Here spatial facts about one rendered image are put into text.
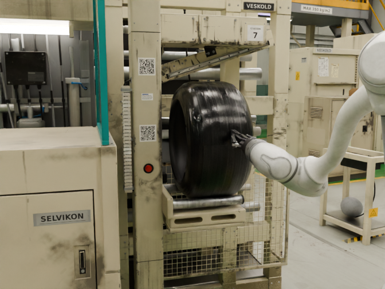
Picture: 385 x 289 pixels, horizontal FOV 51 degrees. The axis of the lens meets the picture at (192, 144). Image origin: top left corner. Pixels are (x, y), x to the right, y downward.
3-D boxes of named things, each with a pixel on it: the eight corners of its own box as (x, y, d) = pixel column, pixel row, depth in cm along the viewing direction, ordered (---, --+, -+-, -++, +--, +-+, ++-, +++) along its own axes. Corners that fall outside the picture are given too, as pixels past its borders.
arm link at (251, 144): (250, 142, 138) (244, 137, 143) (248, 167, 140) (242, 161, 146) (275, 141, 140) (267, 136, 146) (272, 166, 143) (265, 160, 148)
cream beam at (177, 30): (154, 43, 198) (153, 12, 196) (146, 47, 222) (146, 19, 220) (267, 46, 213) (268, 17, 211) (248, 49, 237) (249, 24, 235)
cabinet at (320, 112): (327, 183, 583) (331, 97, 564) (300, 175, 635) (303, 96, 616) (372, 177, 621) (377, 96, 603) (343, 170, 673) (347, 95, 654)
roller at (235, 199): (169, 198, 180) (168, 205, 182) (171, 204, 176) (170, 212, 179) (242, 192, 189) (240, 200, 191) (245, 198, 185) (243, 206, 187)
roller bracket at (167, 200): (167, 220, 174) (167, 198, 172) (152, 195, 212) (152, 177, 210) (174, 219, 175) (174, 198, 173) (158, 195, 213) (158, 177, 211)
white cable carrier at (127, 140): (124, 192, 180) (121, 85, 173) (124, 190, 185) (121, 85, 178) (134, 192, 181) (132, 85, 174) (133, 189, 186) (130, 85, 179)
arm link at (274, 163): (242, 161, 139) (271, 176, 144) (260, 177, 125) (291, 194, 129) (258, 134, 138) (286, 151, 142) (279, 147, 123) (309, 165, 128)
